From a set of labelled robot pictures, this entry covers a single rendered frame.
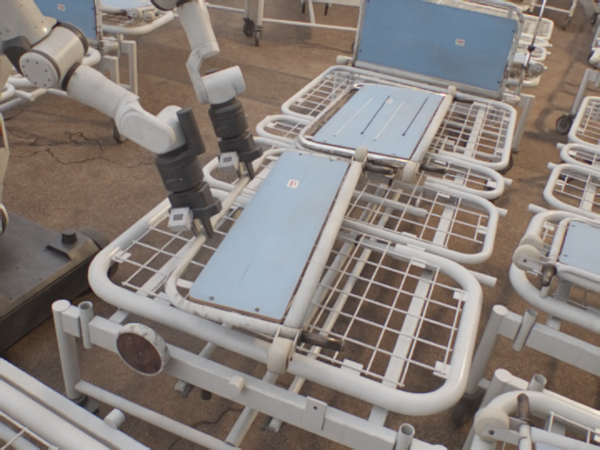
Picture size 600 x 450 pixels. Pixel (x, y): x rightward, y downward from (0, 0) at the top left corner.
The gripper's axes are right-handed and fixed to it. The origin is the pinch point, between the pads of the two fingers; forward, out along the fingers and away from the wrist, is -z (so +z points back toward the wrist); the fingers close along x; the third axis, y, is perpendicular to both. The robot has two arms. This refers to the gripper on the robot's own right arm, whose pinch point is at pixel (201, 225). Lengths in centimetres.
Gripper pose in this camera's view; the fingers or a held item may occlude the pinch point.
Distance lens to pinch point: 131.4
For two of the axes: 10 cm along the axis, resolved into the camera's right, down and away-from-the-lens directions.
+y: 2.5, -4.9, 8.3
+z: -2.5, -8.6, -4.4
